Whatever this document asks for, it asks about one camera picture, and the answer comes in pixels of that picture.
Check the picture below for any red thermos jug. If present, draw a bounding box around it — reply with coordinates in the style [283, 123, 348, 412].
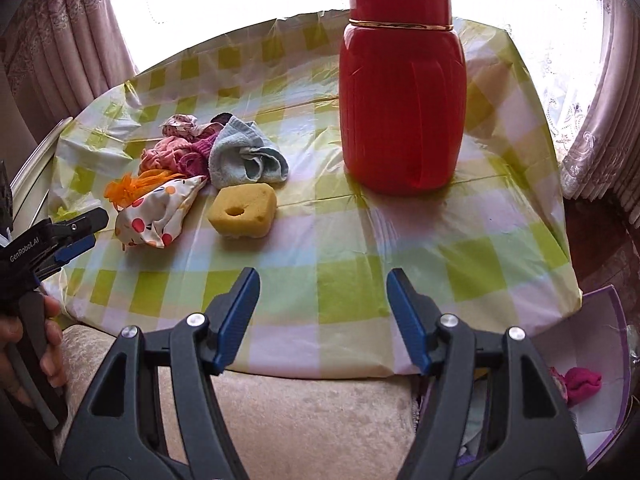
[339, 0, 468, 197]

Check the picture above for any pink fleece cloth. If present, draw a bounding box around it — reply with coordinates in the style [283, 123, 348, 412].
[139, 136, 196, 175]

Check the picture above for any orange ribbon flower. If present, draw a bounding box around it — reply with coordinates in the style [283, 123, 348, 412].
[104, 167, 186, 209]

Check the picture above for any person's left hand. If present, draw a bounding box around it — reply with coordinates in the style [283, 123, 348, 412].
[0, 294, 66, 406]

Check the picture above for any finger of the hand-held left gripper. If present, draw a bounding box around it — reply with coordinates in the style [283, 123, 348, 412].
[52, 234, 97, 267]
[49, 207, 110, 242]

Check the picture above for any yellow sponge with hole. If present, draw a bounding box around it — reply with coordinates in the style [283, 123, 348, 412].
[208, 183, 278, 237]

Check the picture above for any magenta knit hat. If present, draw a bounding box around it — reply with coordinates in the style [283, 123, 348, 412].
[177, 132, 221, 178]

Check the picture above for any beige plush cushion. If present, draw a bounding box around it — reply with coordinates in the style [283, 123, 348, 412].
[52, 322, 418, 480]

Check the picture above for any polka dot fabric pouch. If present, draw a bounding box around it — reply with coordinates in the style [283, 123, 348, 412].
[114, 175, 208, 249]

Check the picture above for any purple cardboard box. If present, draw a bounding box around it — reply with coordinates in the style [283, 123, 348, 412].
[415, 284, 640, 471]

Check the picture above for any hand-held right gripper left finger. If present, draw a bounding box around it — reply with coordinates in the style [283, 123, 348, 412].
[59, 267, 262, 480]

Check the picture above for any magenta knit sock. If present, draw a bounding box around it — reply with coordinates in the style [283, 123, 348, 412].
[549, 366, 605, 407]

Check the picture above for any white ornate cabinet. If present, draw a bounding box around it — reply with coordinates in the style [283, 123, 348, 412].
[10, 117, 76, 221]

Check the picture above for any light blue terry towel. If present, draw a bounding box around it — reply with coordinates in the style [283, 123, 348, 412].
[207, 115, 291, 190]

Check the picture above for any white lace curtain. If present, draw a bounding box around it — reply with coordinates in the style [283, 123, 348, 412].
[540, 0, 601, 151]

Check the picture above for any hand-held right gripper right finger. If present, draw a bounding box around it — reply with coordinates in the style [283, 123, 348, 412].
[386, 267, 588, 480]

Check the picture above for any floral scrunchie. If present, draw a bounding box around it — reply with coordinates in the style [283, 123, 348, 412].
[160, 114, 211, 141]

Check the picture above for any pink patterned curtain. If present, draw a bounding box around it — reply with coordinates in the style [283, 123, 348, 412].
[0, 0, 141, 126]
[560, 0, 640, 211]

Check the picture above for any checkered plastic tablecloth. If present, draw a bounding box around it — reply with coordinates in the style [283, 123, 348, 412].
[39, 7, 585, 378]

